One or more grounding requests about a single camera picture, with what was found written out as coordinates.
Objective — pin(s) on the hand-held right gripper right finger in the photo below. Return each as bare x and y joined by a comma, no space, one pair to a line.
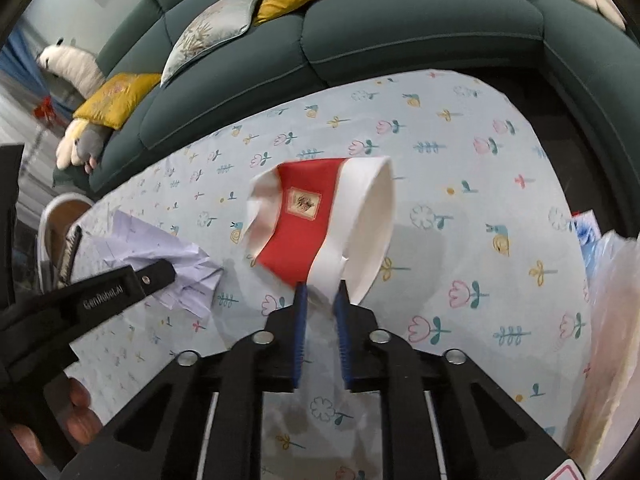
342,340

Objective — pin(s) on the blue curtain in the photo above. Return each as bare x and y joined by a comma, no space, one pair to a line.
17,55

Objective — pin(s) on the red and white paper cup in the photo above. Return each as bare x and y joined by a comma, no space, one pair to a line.
300,240

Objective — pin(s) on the red ribbon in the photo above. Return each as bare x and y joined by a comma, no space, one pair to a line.
45,107

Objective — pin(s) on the floral light blue tablecloth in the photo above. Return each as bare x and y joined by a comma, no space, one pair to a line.
450,270

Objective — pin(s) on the black comb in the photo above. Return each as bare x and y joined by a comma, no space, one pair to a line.
70,255

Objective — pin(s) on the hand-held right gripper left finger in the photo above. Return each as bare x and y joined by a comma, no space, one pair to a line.
300,340

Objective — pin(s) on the dark green sofa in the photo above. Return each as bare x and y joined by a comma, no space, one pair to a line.
400,25

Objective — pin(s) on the white paper sheet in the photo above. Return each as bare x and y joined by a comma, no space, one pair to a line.
150,240

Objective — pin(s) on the person's left hand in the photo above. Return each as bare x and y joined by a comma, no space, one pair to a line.
82,420

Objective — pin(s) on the pale green floral cushion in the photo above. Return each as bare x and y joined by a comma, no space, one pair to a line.
210,35

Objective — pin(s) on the bin with white bag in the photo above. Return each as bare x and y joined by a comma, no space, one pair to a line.
615,335

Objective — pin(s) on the white slipper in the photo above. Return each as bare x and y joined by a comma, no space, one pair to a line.
44,230

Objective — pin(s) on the grey and cream plush toy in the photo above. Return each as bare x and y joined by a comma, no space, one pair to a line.
87,145

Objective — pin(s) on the white plush toy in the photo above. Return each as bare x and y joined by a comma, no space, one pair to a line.
70,62

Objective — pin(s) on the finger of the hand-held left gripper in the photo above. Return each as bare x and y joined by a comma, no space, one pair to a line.
150,279

